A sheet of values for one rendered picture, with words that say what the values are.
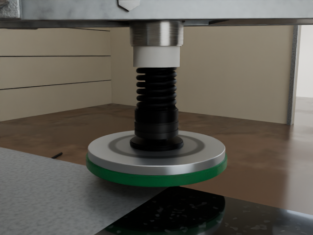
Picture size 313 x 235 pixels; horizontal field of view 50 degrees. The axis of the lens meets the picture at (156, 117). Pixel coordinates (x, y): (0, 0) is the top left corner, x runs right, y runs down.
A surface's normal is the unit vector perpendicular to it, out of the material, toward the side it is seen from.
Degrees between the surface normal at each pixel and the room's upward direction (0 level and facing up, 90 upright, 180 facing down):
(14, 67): 90
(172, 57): 90
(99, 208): 0
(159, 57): 90
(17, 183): 0
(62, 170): 0
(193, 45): 90
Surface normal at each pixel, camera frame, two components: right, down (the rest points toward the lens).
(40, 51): 0.80, 0.11
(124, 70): -0.60, 0.14
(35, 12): 0.22, 0.18
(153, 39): -0.07, 0.18
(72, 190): 0.00, -0.98
